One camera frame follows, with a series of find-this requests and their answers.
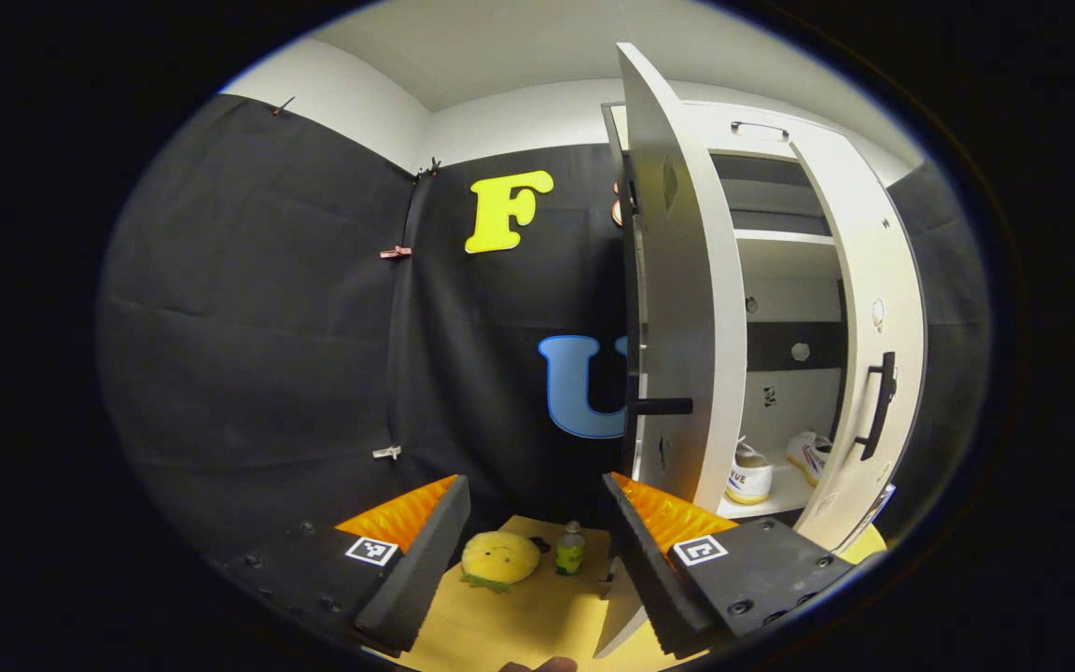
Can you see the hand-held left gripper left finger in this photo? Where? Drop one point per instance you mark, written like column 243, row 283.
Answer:
column 421, row 569

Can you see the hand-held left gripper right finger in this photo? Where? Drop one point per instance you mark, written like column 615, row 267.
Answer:
column 649, row 574

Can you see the white canvas shoe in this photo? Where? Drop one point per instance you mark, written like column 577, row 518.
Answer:
column 808, row 457
column 750, row 476

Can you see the white shoe cabinet door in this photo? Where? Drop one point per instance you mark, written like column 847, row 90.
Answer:
column 696, row 327
column 873, row 261

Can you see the white shoe cabinet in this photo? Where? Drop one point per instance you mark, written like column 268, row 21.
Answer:
column 785, row 280

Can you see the yellow plush toy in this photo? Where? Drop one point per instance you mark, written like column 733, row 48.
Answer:
column 500, row 558

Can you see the small green bottle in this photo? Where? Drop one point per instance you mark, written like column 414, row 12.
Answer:
column 571, row 555

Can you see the silver cloth clip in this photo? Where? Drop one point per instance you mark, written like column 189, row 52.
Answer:
column 386, row 452

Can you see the pale blue book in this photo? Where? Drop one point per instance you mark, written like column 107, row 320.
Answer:
column 883, row 509

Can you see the black backdrop cloth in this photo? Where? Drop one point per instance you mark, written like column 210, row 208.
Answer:
column 267, row 327

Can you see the red cloth clip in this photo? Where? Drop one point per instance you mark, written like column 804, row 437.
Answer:
column 396, row 252

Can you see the black cloth clip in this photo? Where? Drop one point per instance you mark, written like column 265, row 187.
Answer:
column 429, row 168
column 284, row 105

